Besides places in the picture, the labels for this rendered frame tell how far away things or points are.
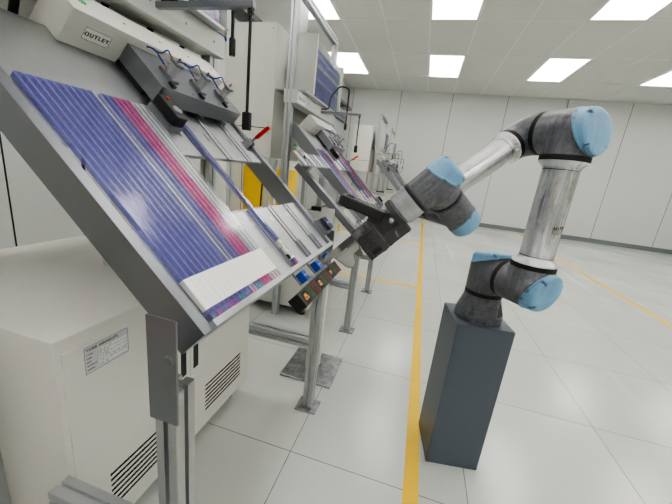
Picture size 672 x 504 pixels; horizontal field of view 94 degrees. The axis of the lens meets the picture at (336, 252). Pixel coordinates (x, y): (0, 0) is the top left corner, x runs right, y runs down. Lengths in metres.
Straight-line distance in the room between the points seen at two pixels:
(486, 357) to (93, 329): 1.06
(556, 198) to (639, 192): 8.61
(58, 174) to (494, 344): 1.14
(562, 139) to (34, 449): 1.38
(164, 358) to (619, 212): 9.35
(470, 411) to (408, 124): 7.76
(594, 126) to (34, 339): 1.25
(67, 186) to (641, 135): 9.49
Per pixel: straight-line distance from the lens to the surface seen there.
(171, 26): 1.19
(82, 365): 0.84
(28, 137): 0.68
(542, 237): 1.00
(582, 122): 0.98
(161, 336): 0.50
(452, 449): 1.37
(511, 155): 1.04
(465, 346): 1.13
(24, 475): 1.08
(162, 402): 0.57
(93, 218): 0.60
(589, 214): 9.25
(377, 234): 0.72
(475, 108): 8.66
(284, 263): 0.81
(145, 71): 0.98
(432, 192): 0.70
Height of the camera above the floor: 0.98
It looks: 15 degrees down
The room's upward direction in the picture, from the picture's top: 7 degrees clockwise
